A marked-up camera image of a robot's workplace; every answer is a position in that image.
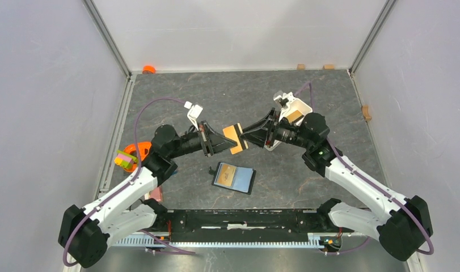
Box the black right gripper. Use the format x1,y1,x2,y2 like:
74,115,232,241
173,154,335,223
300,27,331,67
240,108,311,150

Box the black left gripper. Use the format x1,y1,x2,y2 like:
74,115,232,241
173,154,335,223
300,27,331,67
168,120,237,159

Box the gold credit card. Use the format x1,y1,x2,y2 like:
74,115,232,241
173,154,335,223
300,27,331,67
222,123,248,155
216,164,237,187

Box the black card holder wallet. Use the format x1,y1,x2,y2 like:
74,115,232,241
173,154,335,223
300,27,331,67
208,162,256,195

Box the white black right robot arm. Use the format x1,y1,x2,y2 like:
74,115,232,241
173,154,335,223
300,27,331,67
239,109,434,261

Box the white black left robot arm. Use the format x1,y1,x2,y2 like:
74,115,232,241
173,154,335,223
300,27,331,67
58,121,237,268

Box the tan card in tray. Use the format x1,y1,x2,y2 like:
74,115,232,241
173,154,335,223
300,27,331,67
286,110,304,124

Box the white card tray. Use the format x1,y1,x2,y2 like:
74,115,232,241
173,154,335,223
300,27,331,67
264,97,313,151

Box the pink playing card box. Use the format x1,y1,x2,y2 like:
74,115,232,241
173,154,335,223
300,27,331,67
149,187,163,202

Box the colourful toy brick stack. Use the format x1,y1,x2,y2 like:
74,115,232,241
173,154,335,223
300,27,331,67
113,150,138,172

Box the orange round cap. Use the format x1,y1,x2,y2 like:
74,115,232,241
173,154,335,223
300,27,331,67
142,65,156,74

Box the wooden curved block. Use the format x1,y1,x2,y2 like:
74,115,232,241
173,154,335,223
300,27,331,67
361,105,372,122

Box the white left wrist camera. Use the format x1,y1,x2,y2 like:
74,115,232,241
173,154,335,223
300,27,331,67
184,101,203,129

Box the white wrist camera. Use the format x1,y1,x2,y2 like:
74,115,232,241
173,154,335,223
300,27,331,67
273,91,295,109
184,101,203,129

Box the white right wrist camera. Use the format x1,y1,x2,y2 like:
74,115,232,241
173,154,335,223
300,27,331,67
273,91,295,109

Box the orange toy ring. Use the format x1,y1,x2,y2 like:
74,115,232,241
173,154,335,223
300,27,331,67
123,141,153,173

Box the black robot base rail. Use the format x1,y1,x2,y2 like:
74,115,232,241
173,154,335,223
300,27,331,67
145,209,340,243

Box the white slotted cable duct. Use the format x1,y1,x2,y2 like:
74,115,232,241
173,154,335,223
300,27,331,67
113,234,324,249

